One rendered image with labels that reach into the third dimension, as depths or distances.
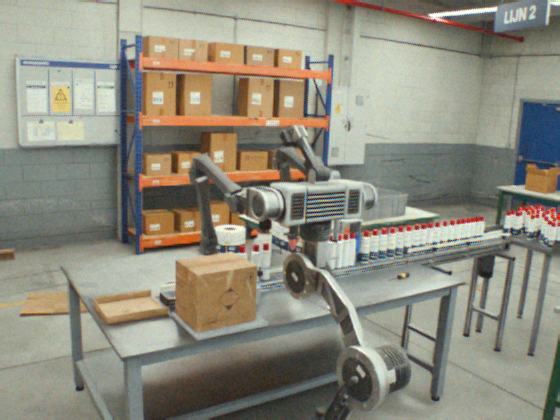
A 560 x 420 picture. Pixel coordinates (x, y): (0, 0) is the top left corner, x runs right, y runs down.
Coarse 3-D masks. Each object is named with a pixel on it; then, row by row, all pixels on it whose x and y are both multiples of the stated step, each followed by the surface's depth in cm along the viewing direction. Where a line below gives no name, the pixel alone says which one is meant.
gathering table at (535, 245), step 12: (492, 228) 440; (516, 240) 413; (528, 240) 415; (528, 252) 472; (540, 252) 393; (552, 252) 386; (528, 264) 473; (528, 276) 476; (540, 288) 398; (480, 300) 447; (540, 300) 398; (540, 312) 401; (480, 324) 449
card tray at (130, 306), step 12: (96, 300) 260; (108, 300) 263; (120, 300) 267; (132, 300) 268; (144, 300) 269; (108, 312) 251; (120, 312) 252; (132, 312) 244; (144, 312) 248; (156, 312) 251; (168, 312) 255; (108, 324) 239
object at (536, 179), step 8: (528, 168) 743; (536, 168) 766; (552, 168) 727; (528, 176) 752; (536, 176) 740; (544, 176) 729; (552, 176) 732; (528, 184) 753; (536, 184) 742; (544, 184) 730; (552, 184) 736; (544, 192) 731; (552, 192) 740
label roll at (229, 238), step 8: (216, 232) 340; (224, 232) 337; (232, 232) 337; (240, 232) 339; (224, 240) 338; (232, 240) 338; (240, 240) 341; (216, 248) 342; (224, 248) 339; (232, 248) 339
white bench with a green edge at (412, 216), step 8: (408, 208) 562; (240, 216) 486; (400, 216) 519; (408, 216) 521; (416, 216) 523; (424, 216) 525; (432, 216) 529; (248, 224) 485; (256, 224) 463; (368, 224) 480; (376, 224) 485; (384, 224) 492; (392, 224) 505; (400, 224) 511; (408, 224) 518; (248, 232) 488
